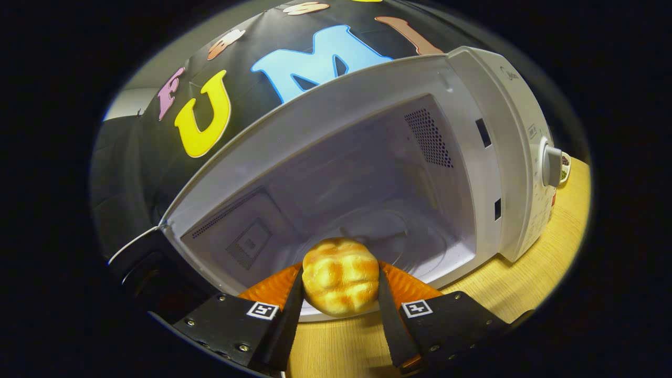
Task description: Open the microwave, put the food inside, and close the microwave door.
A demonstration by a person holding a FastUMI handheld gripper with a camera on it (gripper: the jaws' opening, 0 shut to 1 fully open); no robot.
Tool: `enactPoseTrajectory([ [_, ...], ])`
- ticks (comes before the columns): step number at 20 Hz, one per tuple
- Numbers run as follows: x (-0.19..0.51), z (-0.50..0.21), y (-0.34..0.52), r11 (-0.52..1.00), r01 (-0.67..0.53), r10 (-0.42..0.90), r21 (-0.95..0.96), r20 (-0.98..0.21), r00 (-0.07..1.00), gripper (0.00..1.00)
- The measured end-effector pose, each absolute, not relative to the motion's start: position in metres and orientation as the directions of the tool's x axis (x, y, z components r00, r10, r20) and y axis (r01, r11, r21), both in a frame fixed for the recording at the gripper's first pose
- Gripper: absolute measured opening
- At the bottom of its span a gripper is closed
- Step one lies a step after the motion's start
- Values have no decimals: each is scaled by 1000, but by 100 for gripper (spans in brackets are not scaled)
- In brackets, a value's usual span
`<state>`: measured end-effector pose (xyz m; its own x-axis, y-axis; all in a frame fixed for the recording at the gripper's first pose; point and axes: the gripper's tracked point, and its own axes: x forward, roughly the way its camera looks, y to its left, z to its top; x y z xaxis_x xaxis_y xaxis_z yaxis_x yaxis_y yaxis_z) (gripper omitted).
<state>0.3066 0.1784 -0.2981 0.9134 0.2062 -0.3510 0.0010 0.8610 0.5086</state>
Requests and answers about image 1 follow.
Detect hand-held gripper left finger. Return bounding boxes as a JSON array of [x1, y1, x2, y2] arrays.
[[173, 262, 305, 372]]

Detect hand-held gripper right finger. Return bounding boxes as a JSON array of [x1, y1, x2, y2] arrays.
[[377, 261, 512, 374]]

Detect golden bread bun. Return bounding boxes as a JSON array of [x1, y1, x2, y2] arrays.
[[302, 237, 380, 318]]

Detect white microwave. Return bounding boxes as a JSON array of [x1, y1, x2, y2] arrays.
[[108, 46, 565, 322]]

